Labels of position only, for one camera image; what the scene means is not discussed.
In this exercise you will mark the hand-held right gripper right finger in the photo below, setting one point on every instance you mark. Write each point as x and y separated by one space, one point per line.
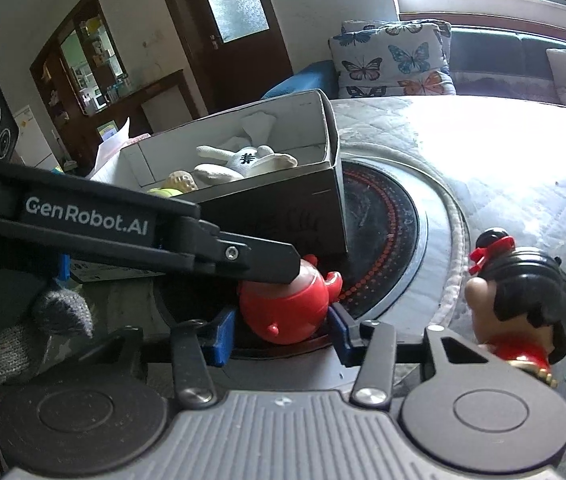
341 334

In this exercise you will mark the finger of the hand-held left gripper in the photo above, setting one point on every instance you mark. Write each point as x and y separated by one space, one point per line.
253 257

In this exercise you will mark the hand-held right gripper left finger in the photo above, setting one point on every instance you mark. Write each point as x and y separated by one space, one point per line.
221 337

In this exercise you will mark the grey cardboard box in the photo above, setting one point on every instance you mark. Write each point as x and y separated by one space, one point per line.
273 210

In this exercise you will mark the red toy figure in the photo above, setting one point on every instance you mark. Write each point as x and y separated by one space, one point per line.
290 310

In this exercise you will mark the person's left hand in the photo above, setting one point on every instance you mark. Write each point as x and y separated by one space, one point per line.
5 355

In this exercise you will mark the white paper sheets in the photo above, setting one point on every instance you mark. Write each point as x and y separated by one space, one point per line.
110 150

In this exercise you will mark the yellow-green toy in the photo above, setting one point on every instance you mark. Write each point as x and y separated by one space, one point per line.
163 191

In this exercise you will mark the white plush rabbit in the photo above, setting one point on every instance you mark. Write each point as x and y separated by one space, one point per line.
243 162

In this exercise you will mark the white refrigerator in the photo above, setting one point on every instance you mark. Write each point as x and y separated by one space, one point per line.
35 135

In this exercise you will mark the black round stove plate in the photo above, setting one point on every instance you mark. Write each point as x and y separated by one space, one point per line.
383 240

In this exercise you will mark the beige toy figure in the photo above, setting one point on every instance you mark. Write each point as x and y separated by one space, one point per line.
182 181

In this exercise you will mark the white crumpled paper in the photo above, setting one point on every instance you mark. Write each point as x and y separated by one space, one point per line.
257 127

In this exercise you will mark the wooden cabinet with mirror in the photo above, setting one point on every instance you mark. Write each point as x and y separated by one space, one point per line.
88 75

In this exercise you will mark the blue cloth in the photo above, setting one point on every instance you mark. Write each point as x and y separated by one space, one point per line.
303 80

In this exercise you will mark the black-haired doll figure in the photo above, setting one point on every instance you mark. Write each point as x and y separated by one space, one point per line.
533 300

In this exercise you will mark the brown door with glass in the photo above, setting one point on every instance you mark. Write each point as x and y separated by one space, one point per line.
243 60

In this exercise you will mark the butterfly print pillow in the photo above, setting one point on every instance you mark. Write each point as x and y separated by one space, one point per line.
393 65
363 26

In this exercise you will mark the dark green sofa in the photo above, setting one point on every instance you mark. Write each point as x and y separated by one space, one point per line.
498 57

